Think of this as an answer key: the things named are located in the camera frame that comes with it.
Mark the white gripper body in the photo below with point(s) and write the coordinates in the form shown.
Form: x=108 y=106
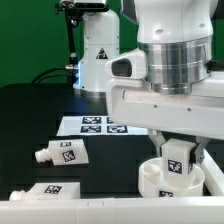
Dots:
x=131 y=101

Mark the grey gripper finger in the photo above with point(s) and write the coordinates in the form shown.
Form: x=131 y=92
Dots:
x=157 y=139
x=201 y=149

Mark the white round stool seat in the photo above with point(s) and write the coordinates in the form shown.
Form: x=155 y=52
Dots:
x=151 y=182

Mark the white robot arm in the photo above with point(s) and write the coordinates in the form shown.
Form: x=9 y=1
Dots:
x=169 y=83

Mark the white fiducial marker sheet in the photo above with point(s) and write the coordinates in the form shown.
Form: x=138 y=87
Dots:
x=95 y=125

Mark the white L-shaped fence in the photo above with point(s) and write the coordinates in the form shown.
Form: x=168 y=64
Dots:
x=206 y=209

